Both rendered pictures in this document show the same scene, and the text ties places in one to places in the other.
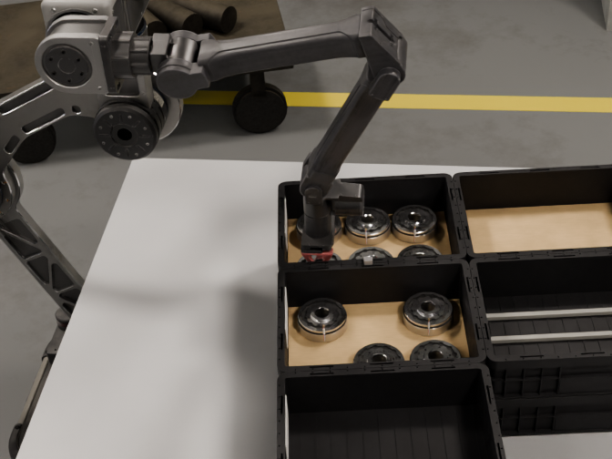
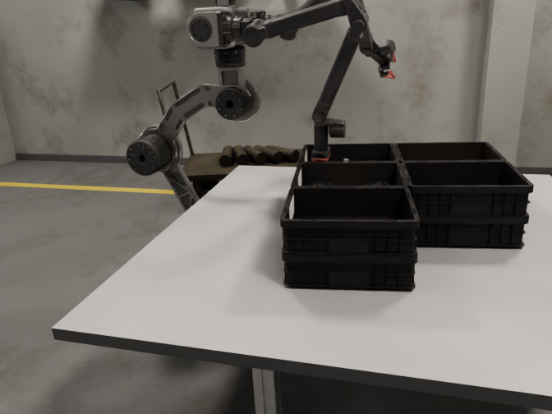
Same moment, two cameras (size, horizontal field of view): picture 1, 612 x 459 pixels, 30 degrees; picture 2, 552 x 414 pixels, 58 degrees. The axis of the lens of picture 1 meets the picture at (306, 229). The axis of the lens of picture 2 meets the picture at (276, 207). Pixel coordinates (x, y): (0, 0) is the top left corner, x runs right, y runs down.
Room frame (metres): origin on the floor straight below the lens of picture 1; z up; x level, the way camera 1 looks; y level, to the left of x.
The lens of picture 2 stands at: (-0.11, -0.08, 1.49)
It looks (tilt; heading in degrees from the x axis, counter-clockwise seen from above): 21 degrees down; 7
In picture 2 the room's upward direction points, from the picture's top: 3 degrees counter-clockwise
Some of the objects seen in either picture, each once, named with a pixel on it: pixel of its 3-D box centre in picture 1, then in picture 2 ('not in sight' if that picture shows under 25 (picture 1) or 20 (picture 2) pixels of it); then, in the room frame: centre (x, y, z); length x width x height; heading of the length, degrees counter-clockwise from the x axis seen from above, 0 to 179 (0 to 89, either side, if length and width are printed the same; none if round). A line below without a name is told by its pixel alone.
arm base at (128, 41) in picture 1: (130, 55); (232, 28); (1.83, 0.30, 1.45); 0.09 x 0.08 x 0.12; 171
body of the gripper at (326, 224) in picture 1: (318, 223); (320, 144); (1.88, -0.03, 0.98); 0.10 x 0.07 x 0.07; 172
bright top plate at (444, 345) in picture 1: (435, 358); not in sight; (1.58, -0.24, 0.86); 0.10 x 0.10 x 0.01
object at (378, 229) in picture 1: (367, 221); not in sight; (2.02, -0.14, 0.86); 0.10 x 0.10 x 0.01
